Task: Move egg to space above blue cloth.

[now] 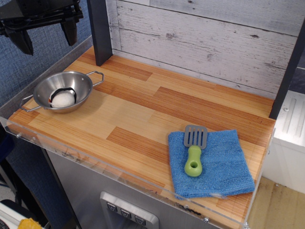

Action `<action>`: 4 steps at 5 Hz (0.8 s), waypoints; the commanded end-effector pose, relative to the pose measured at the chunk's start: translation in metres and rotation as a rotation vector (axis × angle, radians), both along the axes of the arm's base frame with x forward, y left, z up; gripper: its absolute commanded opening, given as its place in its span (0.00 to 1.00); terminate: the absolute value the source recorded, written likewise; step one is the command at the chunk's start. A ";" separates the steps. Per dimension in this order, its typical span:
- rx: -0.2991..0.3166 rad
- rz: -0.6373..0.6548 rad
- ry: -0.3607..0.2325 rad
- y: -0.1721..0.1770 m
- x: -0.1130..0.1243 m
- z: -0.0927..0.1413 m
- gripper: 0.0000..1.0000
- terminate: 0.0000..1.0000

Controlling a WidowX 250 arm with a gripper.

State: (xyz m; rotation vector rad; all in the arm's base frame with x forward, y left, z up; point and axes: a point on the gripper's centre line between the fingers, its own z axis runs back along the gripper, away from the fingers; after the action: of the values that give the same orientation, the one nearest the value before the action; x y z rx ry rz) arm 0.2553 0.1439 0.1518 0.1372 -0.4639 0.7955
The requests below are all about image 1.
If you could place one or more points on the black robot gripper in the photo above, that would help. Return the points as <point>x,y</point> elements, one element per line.
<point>21,15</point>

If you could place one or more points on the white plush egg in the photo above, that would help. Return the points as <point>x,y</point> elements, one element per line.
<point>63,97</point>

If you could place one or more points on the blue microfiber cloth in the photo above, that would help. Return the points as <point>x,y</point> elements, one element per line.
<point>225,171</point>

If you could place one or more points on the yellow object at bottom corner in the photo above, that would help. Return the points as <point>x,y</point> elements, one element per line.
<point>29,224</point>

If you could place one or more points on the silver control panel with buttons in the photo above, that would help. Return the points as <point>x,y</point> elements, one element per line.
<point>120,214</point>

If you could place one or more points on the clear acrylic edge guard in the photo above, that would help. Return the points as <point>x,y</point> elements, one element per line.
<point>137,171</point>

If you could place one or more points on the white side cabinet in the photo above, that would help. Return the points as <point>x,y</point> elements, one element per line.
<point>285,159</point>

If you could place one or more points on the dark grey left post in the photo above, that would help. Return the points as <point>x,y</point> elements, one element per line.
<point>100,30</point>

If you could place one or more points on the dark grey post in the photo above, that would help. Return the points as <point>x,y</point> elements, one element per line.
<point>289,73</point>
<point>100,30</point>

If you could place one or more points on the stainless steel bowl with handles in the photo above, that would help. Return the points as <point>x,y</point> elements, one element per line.
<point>82,84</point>

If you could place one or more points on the grey spatula with green handle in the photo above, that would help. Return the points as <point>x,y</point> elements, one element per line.
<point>195,139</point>

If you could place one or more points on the dark grey right post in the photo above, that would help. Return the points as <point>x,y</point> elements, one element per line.
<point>289,73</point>

